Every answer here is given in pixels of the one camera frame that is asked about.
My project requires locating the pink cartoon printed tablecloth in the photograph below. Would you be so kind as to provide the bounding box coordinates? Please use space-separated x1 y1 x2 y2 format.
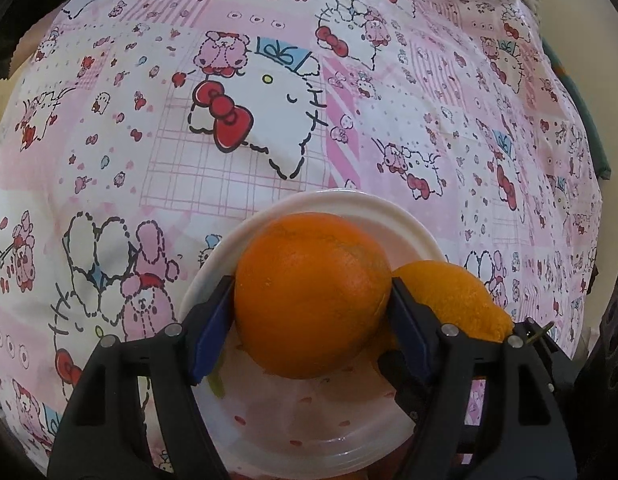
0 0 607 480

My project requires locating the black and pink cloth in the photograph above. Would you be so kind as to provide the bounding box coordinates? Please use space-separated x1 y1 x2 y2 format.
0 5 25 83

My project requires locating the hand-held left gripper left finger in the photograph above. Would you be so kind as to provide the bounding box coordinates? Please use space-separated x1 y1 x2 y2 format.
46 275 240 480

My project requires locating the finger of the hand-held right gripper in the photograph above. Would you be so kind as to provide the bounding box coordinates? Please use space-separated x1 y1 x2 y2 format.
516 317 577 397

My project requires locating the white plate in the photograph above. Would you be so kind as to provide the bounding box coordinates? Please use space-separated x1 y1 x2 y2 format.
179 187 444 478

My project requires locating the orange with stem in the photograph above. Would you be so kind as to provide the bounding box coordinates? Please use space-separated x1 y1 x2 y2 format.
391 260 517 345

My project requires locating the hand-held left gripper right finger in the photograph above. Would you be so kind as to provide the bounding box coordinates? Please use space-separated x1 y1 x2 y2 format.
376 276 580 480

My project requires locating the green leaf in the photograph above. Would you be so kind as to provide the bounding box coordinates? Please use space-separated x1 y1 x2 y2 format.
205 360 226 401

